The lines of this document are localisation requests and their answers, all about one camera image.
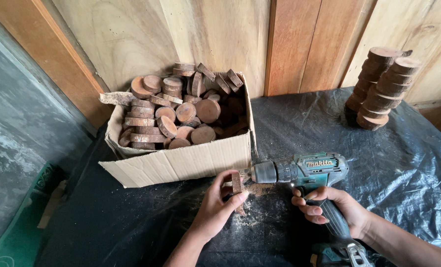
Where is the person's right hand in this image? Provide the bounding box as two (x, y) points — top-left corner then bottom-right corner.
(292, 186), (371, 240)

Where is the person's left hand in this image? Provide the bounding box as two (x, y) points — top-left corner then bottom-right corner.
(192, 169), (249, 242)

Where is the round wooden disc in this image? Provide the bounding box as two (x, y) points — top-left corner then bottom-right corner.
(231, 172), (246, 216)

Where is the teal cordless drill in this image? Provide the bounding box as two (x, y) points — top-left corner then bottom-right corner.
(243, 152), (375, 267)

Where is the black plastic sheet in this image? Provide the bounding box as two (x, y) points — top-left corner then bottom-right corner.
(35, 87), (441, 267)

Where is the cardboard box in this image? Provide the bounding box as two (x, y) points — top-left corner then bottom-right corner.
(99, 72), (258, 188)

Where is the pile of wooden discs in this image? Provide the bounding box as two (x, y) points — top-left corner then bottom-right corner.
(118, 62), (249, 150)

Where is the stack of wooden discs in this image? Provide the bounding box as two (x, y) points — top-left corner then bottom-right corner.
(344, 47), (422, 131)

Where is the wooden plank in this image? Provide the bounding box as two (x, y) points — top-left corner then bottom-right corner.
(264, 0), (377, 97)

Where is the green object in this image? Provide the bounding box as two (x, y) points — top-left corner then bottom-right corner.
(0, 161), (63, 267)

